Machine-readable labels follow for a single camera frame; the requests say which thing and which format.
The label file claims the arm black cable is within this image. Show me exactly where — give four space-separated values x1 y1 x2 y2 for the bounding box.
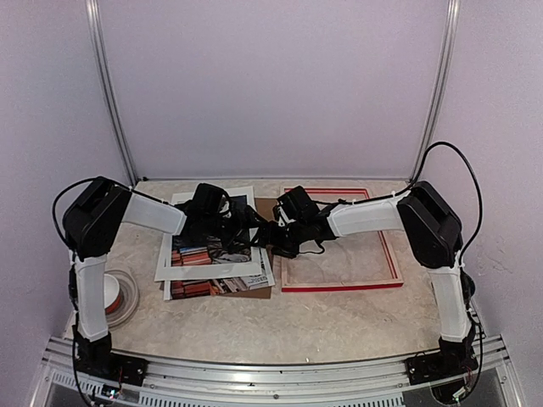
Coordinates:
51 176 94 251
398 141 484 259

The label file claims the right aluminium post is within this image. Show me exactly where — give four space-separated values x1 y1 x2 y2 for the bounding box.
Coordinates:
409 0 461 181

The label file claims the cat photo print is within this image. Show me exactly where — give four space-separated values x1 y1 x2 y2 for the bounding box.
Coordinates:
163 248 276 301

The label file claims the white mat board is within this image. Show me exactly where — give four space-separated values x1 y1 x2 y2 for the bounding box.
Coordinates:
153 185 263 282

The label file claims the white red bowl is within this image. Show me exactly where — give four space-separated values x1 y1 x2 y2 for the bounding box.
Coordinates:
104 274 120 315

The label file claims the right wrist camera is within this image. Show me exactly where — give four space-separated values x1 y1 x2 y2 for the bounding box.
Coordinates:
273 186 326 226

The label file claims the dark green mug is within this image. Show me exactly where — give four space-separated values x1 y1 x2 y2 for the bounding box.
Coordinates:
460 271 476 307

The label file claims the red wooden picture frame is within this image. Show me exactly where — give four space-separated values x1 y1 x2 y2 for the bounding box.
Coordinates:
279 187 405 293

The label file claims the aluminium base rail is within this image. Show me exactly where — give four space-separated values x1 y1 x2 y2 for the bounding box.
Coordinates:
23 336 528 406

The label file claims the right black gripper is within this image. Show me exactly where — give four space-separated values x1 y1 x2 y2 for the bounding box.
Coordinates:
251 217 309 258

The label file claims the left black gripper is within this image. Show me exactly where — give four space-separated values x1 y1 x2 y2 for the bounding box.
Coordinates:
204 205 263 255

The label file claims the left aluminium post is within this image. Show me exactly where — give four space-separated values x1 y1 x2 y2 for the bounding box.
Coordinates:
85 0 138 186

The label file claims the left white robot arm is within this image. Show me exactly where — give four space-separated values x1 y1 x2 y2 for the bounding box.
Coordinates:
55 176 267 386

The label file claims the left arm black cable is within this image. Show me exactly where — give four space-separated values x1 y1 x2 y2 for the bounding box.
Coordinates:
51 176 94 251

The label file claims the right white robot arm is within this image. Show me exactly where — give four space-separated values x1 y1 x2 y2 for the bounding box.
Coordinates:
255 181 480 385

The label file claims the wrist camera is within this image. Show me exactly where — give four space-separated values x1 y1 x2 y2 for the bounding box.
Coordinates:
191 183 231 215
273 186 326 226

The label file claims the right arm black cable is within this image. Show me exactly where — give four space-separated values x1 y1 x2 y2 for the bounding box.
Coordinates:
398 141 484 259

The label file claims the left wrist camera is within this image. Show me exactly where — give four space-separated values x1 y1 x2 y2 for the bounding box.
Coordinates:
191 183 231 215

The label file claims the aluminium post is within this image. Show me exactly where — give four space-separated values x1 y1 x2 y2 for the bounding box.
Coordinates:
85 0 138 186
409 0 461 181

